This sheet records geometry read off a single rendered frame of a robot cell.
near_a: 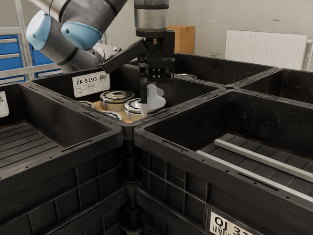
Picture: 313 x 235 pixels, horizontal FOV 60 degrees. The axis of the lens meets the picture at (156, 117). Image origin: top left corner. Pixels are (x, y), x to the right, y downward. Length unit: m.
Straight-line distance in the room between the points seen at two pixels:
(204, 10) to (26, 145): 3.87
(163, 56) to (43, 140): 0.33
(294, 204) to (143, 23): 0.44
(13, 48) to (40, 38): 1.58
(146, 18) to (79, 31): 0.14
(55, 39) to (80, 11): 0.36
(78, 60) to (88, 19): 0.40
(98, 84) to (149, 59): 0.27
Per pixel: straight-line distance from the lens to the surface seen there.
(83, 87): 0.81
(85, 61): 1.00
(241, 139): 0.63
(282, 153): 0.60
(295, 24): 3.73
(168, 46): 0.62
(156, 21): 0.59
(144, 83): 0.61
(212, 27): 4.23
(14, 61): 2.54
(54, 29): 0.96
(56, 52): 0.98
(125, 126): 0.42
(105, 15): 0.63
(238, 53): 3.91
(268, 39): 3.72
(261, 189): 0.31
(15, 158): 0.60
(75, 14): 0.62
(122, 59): 0.63
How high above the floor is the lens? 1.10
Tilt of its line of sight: 23 degrees down
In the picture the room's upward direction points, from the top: straight up
